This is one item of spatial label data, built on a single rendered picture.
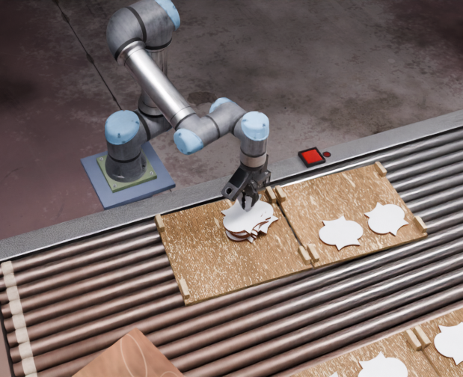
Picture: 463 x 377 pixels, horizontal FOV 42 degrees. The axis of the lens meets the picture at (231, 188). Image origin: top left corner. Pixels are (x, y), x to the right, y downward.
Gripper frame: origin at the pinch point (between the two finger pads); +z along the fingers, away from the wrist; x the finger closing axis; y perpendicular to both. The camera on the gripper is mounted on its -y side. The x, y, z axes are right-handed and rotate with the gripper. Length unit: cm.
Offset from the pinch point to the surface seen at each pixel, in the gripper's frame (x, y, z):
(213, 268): -4.1, -17.5, 10.5
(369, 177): -16, 50, 11
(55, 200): 134, 3, 104
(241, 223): -1.7, -2.6, 3.4
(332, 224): -19.6, 22.2, 9.4
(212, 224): 8.8, -5.2, 10.5
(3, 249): 49, -58, 12
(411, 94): 49, 224, 104
